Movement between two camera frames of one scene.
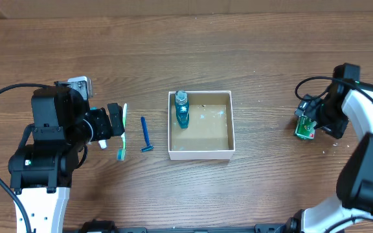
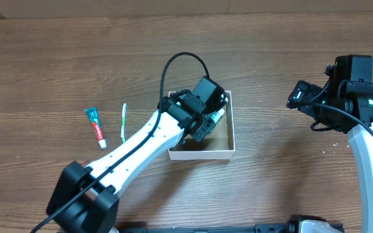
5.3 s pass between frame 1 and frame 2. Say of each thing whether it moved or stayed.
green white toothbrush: stayed
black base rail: stayed
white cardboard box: stayed
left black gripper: moved
